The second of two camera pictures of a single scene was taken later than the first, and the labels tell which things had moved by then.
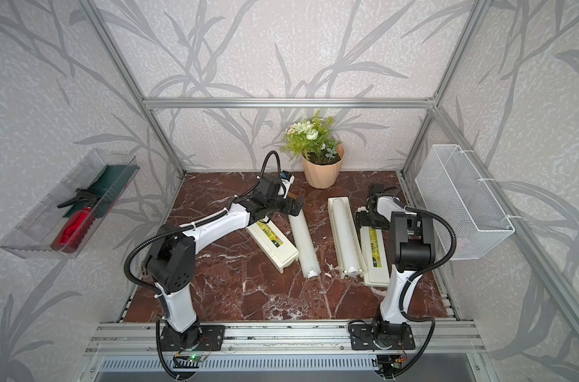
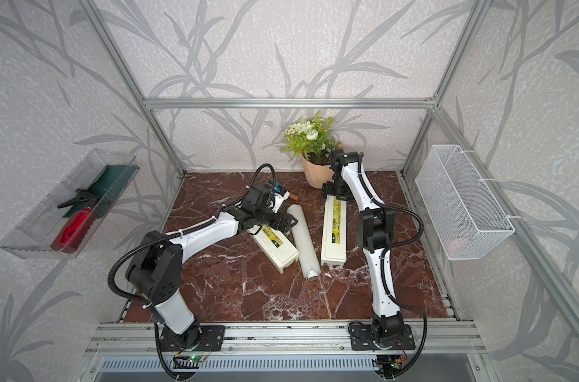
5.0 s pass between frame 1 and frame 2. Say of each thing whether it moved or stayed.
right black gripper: moved
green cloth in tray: stayed
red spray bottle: stayed
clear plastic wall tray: stayed
